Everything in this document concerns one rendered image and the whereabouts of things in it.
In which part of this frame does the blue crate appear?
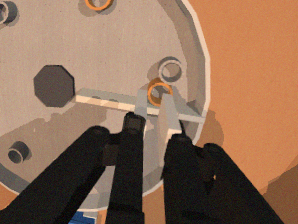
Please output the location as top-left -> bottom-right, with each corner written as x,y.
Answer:
68,211 -> 98,224

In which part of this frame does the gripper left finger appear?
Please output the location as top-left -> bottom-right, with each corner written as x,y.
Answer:
0,89 -> 147,224

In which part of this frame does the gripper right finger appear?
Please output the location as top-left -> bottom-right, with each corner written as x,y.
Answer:
157,93 -> 284,224

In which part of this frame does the bronze bushing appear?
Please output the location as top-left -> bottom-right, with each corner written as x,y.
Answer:
147,78 -> 173,107
85,0 -> 114,10

